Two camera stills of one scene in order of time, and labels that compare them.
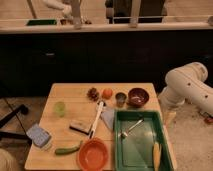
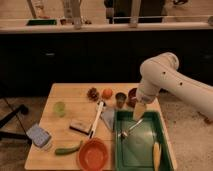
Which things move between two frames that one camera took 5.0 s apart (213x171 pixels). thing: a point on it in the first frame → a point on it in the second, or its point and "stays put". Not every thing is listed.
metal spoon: (125, 134) stays put
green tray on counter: (37, 22) stays put
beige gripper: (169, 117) → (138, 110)
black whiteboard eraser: (83, 127) stays put
